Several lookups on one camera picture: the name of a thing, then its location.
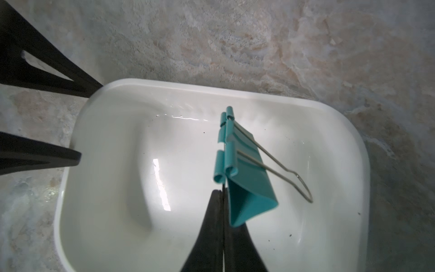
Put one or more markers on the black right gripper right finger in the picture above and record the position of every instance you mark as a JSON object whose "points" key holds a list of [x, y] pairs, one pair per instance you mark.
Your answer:
{"points": [[240, 254]]}

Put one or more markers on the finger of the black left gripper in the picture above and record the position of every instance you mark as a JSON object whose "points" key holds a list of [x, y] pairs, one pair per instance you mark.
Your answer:
{"points": [[22, 154], [29, 60]]}

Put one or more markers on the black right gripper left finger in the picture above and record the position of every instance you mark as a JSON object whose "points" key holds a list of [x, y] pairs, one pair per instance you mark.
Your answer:
{"points": [[207, 253]]}

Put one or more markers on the teal binder clip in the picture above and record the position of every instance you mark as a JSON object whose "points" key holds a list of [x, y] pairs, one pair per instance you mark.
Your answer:
{"points": [[240, 167]]}

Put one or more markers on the white plastic storage box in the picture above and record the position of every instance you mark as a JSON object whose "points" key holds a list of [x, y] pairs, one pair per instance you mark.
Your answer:
{"points": [[136, 201]]}

